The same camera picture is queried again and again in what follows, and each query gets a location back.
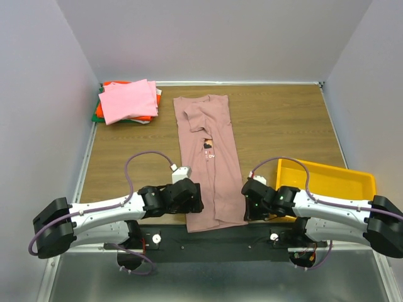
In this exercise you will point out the dusty pink graphic t-shirt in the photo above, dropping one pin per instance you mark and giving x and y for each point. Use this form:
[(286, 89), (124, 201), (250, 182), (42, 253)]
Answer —
[(207, 146)]

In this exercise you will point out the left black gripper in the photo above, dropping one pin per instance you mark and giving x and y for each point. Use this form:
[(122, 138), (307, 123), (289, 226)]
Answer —
[(195, 203)]

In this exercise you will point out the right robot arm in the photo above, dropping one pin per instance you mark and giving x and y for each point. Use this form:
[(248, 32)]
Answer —
[(376, 223)]

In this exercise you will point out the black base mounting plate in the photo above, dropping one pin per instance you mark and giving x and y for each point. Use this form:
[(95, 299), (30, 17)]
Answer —
[(276, 242)]

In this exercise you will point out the yellow plastic tray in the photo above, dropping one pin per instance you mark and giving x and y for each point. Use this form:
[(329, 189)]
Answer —
[(326, 180)]

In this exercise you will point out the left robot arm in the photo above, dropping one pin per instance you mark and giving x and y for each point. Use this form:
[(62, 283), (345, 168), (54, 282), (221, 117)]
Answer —
[(61, 225)]

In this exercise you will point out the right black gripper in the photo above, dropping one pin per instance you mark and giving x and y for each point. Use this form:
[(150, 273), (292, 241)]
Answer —
[(249, 208)]

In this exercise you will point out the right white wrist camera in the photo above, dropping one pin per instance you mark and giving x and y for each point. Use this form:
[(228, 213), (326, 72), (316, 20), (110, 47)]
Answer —
[(260, 179)]

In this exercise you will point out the folded orange t-shirt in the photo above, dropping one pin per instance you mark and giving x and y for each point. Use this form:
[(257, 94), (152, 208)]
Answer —
[(104, 111)]

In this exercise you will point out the folded pink t-shirt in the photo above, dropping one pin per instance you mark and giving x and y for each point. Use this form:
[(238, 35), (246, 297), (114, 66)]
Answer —
[(129, 100)]

